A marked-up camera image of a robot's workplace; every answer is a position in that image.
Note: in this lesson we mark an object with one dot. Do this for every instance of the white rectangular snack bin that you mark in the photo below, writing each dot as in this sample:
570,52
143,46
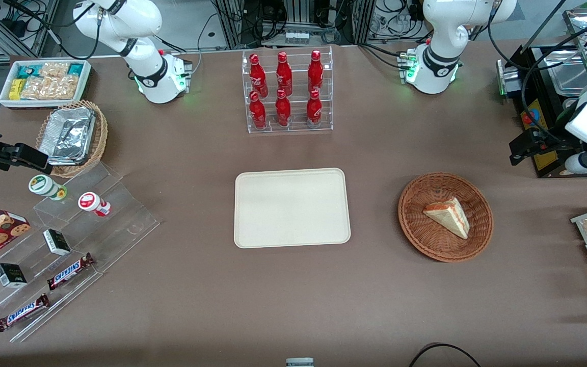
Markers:
85,86

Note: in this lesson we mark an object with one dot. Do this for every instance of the white connector block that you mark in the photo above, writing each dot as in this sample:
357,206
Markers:
296,37

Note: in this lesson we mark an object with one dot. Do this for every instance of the green capped yogurt bottle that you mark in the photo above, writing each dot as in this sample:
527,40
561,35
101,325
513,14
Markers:
43,185

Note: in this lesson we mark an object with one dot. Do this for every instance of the tan oval wicker basket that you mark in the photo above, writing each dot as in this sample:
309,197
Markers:
101,137

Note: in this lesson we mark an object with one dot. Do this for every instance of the round brown wicker basket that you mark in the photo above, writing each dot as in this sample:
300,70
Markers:
441,244

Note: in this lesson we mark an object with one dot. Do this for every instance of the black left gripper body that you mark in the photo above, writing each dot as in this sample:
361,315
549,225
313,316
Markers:
550,143

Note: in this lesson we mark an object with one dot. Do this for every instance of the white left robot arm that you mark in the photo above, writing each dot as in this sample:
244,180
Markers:
441,30

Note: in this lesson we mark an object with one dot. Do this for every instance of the aluminium frame rack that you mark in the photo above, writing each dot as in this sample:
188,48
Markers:
232,25

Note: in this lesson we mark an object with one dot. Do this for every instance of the small grey device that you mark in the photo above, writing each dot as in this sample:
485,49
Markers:
299,363

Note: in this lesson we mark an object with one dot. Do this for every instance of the beige rectangular plastic tray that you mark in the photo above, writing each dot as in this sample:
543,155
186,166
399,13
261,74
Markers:
291,208

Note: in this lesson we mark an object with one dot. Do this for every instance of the black food warmer appliance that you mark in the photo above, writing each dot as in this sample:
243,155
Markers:
538,112

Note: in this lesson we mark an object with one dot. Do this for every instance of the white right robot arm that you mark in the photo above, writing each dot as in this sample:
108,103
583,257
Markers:
120,20

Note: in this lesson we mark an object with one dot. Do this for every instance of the triangular sandwich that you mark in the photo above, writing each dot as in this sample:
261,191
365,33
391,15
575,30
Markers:
449,216

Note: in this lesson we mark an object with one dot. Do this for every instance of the clear acrylic bottle rack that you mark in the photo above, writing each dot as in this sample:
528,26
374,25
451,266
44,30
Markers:
296,127

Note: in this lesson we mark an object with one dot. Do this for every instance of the small clear cracker bag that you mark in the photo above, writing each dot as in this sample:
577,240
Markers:
54,69

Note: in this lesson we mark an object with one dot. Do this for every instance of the red capped yogurt bottle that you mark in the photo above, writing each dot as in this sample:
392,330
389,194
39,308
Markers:
89,202

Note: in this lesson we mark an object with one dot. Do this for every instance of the large clear cracker bag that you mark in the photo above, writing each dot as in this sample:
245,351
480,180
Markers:
49,88

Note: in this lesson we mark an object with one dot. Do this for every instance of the teal snack packet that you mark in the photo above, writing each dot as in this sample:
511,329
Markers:
75,69
28,70

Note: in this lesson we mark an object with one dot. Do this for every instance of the small black carton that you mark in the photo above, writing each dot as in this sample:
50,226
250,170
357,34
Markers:
10,275
57,242

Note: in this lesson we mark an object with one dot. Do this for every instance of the red cola bottle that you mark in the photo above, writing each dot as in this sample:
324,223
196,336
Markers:
258,76
258,113
315,74
314,110
283,111
284,75

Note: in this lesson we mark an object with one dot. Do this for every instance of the clear acrylic stepped display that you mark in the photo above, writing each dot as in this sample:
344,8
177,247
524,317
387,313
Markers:
120,224

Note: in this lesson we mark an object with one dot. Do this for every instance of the silver foil container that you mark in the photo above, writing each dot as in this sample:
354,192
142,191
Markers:
67,136

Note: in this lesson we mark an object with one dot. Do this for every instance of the Snickers chocolate bar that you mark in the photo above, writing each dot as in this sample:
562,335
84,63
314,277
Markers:
22,313
69,271

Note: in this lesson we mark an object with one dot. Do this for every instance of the yellow snack packet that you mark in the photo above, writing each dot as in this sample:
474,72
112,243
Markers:
16,89

